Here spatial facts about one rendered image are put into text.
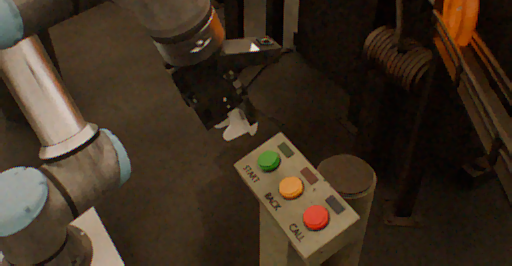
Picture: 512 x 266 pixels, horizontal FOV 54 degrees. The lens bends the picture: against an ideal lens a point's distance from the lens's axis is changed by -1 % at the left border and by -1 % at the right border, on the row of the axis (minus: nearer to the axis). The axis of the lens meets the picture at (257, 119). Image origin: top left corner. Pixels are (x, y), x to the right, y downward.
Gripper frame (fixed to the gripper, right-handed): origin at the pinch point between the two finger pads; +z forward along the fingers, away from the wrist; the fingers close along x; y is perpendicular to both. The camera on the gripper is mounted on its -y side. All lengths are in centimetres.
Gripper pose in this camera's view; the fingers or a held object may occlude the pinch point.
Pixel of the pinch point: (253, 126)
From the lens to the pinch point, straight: 83.4
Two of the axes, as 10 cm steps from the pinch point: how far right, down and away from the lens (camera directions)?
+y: -8.1, 5.7, -1.5
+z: 3.0, 6.2, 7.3
